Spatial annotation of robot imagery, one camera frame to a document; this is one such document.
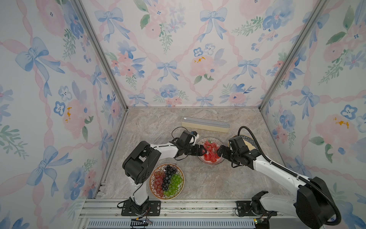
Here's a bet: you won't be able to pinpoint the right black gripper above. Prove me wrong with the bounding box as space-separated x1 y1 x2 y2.
215 144 239 164

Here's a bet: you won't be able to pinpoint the glass bowl with striped rim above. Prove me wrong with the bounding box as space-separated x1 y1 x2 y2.
196 136 226 166

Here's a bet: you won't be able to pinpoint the cream plastic wrap dispenser box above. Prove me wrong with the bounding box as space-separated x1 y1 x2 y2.
181 117 231 133

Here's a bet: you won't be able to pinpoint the round plate with grapes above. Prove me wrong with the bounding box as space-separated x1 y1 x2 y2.
148 163 185 200

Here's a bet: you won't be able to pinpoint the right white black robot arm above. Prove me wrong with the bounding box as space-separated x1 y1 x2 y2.
217 136 342 229

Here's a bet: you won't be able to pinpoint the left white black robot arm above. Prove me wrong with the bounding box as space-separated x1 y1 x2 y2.
122 130 207 216

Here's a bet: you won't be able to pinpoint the red strawberries pile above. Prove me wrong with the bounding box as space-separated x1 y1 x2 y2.
204 141 220 163

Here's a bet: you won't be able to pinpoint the slice of bread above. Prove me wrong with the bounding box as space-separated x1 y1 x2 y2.
243 136 257 150

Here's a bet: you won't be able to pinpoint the mixed colour grapes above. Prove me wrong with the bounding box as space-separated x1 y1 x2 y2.
151 164 184 198

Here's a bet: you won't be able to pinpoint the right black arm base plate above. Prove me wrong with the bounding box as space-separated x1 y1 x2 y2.
235 200 277 218

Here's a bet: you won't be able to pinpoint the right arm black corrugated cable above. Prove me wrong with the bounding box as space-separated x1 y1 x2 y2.
237 125 342 226

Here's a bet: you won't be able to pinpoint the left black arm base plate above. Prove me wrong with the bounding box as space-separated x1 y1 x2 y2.
117 199 161 217

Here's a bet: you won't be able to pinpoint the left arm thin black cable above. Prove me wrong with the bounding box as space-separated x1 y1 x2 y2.
116 126 195 209

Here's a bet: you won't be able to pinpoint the aluminium mounting rail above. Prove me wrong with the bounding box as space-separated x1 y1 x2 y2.
75 199 306 229

